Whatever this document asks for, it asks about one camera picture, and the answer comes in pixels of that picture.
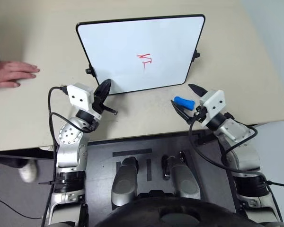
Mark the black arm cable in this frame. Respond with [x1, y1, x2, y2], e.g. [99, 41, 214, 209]
[188, 117, 284, 223]
[41, 86, 97, 227]

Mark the short black tape strip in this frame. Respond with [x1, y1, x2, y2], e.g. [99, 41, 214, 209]
[146, 158, 152, 182]

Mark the grey rounded leg cover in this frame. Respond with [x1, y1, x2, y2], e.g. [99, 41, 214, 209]
[111, 156, 140, 211]
[161, 154, 202, 202]

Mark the black rounded body shell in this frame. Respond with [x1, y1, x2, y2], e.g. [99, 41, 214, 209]
[94, 200, 251, 227]

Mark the white shoe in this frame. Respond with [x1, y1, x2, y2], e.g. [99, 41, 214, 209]
[18, 160, 38, 183]

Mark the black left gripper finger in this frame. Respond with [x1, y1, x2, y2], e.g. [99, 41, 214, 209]
[95, 79, 113, 97]
[102, 105, 119, 116]

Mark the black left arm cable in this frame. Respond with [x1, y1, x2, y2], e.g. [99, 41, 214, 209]
[41, 86, 97, 227]

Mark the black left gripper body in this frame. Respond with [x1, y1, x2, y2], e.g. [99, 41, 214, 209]
[92, 94, 109, 114]

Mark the white board with black frame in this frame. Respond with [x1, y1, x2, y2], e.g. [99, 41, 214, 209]
[75, 14, 206, 96]

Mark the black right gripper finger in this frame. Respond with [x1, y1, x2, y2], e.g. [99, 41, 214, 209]
[188, 83, 208, 96]
[170, 99, 194, 125]

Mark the person's bare hand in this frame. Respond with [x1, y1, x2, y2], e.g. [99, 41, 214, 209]
[0, 61, 41, 89]

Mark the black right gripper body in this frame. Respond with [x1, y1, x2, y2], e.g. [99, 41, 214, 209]
[191, 106, 208, 123]

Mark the thin black floor cable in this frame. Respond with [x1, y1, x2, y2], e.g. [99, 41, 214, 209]
[0, 188, 42, 220]

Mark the blue eraser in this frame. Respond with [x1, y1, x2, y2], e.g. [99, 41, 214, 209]
[174, 96, 195, 111]

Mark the dark grey base platform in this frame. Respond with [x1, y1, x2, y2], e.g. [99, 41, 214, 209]
[84, 131, 243, 215]

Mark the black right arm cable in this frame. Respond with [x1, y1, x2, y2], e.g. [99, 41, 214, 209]
[188, 117, 284, 223]

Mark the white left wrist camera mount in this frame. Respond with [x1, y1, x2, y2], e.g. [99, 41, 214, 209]
[66, 82, 95, 112]

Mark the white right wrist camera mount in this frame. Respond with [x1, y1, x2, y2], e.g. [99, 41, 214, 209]
[199, 89, 226, 127]

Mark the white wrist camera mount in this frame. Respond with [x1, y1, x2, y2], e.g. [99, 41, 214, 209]
[199, 89, 226, 127]
[66, 82, 95, 112]

